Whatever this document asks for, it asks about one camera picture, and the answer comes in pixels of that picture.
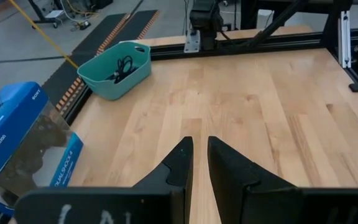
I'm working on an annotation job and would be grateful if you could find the black USB-C cable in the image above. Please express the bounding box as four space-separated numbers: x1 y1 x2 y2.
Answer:
104 55 140 85

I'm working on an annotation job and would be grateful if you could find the black orange-striped floor mat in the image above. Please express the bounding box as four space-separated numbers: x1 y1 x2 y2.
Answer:
41 9 162 116

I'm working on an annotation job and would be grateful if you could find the blue PlayStation controller box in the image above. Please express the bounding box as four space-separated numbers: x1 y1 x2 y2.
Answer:
0 81 85 217

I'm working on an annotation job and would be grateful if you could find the black table frame rail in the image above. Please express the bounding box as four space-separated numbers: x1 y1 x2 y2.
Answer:
61 26 358 127

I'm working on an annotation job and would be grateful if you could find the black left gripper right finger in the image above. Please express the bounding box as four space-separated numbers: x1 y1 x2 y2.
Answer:
207 135 358 224

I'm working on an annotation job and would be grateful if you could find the wheeled floor stand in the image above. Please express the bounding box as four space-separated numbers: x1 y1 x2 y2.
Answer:
26 0 64 29

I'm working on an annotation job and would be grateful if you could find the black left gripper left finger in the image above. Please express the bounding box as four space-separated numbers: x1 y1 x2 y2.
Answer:
13 136 195 224

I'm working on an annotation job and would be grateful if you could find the teal plastic bin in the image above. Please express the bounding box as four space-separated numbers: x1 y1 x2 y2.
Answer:
76 40 153 101

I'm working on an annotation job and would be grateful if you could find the silver aluminium upright post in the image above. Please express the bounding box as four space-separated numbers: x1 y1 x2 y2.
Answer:
337 10 352 69

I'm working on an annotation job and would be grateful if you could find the black floor cable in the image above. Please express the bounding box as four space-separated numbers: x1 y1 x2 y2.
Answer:
0 55 68 65

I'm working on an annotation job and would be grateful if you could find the black diagonal frame strut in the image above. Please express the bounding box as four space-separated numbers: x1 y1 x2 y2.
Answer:
237 0 305 48

